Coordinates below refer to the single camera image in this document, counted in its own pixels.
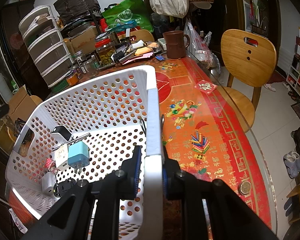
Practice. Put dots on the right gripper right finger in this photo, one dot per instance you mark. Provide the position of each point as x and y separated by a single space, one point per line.
198 209

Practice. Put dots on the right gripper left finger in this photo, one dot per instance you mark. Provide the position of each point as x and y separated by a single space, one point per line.
91 210

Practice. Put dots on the black car key fob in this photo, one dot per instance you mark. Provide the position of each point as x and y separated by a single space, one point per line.
61 188

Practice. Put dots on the white square power adapter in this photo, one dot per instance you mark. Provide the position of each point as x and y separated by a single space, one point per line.
48 182

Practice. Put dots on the teal USB charger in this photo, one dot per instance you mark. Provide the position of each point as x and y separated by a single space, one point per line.
78 156

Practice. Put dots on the white plug adapter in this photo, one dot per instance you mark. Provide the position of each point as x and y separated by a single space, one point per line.
61 157

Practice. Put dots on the white perforated plastic basket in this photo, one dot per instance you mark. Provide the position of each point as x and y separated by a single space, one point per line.
120 110

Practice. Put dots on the black white small charger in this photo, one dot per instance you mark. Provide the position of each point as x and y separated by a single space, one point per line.
61 134

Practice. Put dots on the round coin on table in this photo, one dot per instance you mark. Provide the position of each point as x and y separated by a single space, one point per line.
244 187

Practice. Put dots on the grey slippers on floor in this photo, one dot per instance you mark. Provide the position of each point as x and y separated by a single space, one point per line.
292 163

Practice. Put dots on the black folding phone stand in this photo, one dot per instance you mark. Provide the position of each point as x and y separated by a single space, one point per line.
18 126

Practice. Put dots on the red fu paper sticker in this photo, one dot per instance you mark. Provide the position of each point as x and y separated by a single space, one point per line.
205 87

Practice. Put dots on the brown cardboard box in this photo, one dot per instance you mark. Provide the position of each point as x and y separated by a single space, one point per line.
21 105

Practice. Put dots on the orange honey jar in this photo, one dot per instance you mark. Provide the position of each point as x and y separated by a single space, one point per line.
72 79

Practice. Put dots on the empty glass jar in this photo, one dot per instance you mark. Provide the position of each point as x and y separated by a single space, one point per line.
91 66

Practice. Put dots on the right wooden chair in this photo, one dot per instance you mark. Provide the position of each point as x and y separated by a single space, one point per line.
251 59

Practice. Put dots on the stacked mesh drawer tower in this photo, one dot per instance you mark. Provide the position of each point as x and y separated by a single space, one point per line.
46 45

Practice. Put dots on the pickle jar red lid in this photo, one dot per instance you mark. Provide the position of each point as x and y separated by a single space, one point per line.
105 50

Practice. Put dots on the brown ceramic mug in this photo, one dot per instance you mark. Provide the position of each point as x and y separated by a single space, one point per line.
176 43

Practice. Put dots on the green shopping bag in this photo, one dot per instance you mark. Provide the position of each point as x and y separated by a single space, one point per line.
129 10

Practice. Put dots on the black bag on shelf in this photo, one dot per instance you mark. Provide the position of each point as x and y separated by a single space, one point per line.
70 10

